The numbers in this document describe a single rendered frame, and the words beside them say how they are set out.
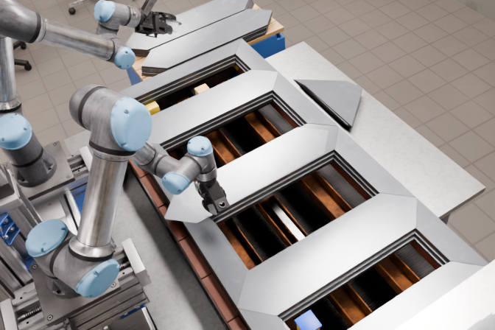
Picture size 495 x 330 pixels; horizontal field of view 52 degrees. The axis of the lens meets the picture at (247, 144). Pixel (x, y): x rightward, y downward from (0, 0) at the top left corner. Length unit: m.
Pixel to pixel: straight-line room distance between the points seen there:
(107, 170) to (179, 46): 1.49
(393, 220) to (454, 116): 1.77
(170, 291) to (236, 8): 1.60
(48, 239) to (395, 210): 1.13
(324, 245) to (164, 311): 0.61
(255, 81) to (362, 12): 2.17
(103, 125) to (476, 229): 2.20
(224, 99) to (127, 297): 0.98
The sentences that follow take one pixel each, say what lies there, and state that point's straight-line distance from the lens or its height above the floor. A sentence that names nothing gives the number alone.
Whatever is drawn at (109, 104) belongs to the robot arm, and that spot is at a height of 1.60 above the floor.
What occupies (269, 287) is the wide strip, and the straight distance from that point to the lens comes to 1.70.
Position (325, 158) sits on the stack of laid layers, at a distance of 2.03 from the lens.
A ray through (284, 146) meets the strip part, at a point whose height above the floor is 0.87.
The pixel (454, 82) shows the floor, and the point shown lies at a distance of 3.77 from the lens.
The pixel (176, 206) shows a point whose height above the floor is 0.87.
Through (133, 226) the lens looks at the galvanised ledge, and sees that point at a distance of 2.16.
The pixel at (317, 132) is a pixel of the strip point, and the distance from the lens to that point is 2.10.
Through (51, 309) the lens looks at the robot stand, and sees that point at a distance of 1.64.
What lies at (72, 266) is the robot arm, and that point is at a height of 1.26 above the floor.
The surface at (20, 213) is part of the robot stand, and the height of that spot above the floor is 1.19.
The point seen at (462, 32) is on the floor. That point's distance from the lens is 4.26.
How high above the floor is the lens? 2.37
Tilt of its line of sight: 47 degrees down
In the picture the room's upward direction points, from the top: 8 degrees counter-clockwise
